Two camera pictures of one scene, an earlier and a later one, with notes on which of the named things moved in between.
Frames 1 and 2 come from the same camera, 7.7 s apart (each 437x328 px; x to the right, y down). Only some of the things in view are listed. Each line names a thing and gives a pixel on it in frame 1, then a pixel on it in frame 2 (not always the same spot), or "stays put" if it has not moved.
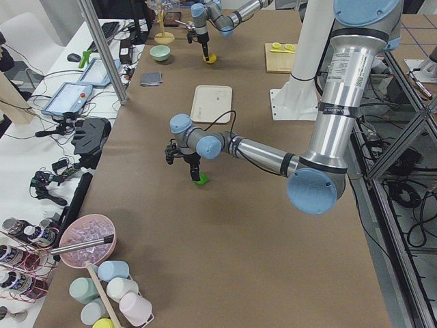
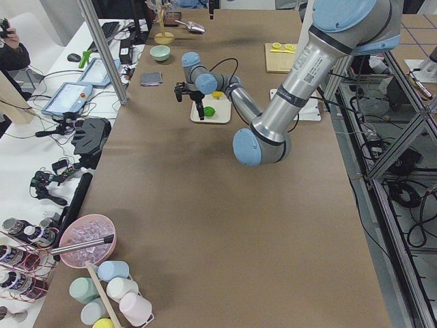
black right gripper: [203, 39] -> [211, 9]
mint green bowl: [160, 52] stays put
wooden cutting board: [279, 62] stays put
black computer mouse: [74, 57] stays put
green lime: [203, 179] -> [209, 111]
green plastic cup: [82, 290] stays put
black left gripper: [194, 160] -> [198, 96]
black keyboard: [108, 31] stays put
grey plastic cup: [93, 310] stays put
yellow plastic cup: [104, 323] stays put
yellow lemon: [212, 58] -> [217, 93]
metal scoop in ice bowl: [83, 245] stays put
